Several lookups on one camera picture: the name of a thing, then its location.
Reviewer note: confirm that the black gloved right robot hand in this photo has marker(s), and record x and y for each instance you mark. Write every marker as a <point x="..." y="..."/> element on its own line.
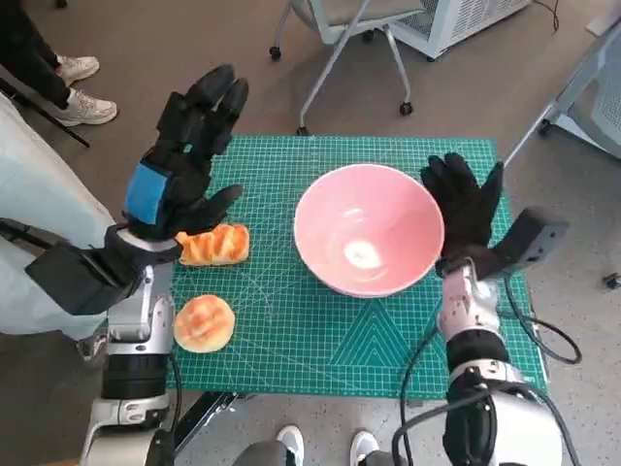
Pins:
<point x="461" y="209"/>

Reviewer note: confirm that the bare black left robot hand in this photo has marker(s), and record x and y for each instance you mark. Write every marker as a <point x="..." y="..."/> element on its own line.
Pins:
<point x="189" y="145"/>

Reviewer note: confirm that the pink bowl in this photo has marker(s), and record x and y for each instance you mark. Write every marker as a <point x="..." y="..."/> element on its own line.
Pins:
<point x="369" y="223"/>

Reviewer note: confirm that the long striped toy bread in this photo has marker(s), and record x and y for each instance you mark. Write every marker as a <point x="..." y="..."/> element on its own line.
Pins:
<point x="218" y="245"/>

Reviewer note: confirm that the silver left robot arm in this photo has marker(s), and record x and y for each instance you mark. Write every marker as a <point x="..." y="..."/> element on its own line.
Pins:
<point x="140" y="310"/>

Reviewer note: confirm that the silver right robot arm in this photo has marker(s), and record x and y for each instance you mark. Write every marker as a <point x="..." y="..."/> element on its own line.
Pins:
<point x="466" y="306"/>

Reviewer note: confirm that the round toy bread bun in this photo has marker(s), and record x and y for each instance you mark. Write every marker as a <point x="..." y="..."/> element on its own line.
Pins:
<point x="204" y="322"/>

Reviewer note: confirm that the black stand leg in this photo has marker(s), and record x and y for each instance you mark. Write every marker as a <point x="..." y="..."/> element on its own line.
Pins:
<point x="24" y="232"/>
<point x="73" y="136"/>

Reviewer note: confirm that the person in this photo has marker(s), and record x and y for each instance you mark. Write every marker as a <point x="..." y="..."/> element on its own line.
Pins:
<point x="24" y="48"/>
<point x="291" y="439"/>
<point x="39" y="194"/>

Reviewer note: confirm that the pale blue mesh chair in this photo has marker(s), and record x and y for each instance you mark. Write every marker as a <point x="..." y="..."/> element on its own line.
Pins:
<point x="601" y="97"/>

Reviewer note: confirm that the white perforated cabinet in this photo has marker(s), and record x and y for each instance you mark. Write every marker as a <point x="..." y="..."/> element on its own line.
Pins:
<point x="475" y="19"/>

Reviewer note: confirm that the green cutting mat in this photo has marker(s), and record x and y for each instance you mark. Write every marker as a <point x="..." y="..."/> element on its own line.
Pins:
<point x="291" y="330"/>

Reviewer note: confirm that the grey office chair on castors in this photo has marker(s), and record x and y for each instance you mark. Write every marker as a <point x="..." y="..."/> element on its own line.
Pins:
<point x="373" y="12"/>

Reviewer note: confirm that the black metal table strut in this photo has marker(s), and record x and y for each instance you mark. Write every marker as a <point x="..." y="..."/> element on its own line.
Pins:
<point x="204" y="412"/>

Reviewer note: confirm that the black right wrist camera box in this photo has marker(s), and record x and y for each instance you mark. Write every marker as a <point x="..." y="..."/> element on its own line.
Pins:
<point x="529" y="242"/>

